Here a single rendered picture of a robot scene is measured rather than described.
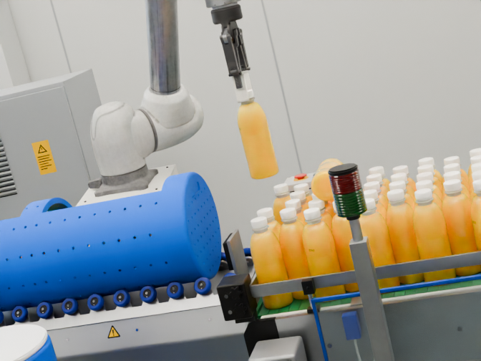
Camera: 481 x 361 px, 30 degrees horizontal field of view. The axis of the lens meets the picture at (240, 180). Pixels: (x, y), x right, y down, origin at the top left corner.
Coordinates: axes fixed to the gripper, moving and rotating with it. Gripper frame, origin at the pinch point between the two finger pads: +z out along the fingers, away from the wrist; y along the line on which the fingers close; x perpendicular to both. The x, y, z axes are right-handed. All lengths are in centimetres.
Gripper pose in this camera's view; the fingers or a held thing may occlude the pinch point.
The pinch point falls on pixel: (243, 87)
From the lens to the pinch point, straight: 224.8
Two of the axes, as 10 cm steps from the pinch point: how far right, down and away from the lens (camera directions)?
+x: 9.5, -1.5, -2.8
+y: -2.4, 2.6, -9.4
